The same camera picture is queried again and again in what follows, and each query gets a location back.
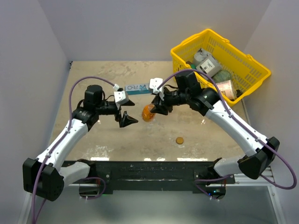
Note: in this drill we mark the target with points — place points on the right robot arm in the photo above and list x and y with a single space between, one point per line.
259 150

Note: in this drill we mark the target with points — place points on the orange cap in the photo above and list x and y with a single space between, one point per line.
179 140

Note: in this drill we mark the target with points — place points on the teal toothpaste box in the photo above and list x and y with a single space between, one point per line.
137 89

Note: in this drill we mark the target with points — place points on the orange bottle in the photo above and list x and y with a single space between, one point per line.
147 115

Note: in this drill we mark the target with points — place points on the grey pouch with label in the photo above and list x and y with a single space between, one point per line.
205 62

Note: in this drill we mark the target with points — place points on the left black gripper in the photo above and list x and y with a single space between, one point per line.
126 119

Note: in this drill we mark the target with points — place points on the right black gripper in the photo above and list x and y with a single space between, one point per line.
157 100

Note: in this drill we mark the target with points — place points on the small black item in basket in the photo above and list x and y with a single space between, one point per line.
238 93

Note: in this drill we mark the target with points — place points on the green round netted item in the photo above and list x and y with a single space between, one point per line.
221 76

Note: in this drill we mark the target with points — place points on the green item in basket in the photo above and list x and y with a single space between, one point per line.
193 66

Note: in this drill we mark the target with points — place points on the pink cup package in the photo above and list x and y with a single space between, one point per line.
227 89

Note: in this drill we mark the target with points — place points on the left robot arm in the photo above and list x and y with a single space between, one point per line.
45 175

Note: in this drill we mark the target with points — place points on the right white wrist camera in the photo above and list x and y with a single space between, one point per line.
155 88

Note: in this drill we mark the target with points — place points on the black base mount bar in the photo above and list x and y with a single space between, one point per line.
113 176

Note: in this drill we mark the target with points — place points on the yellow plastic basket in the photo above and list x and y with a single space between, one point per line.
247 73

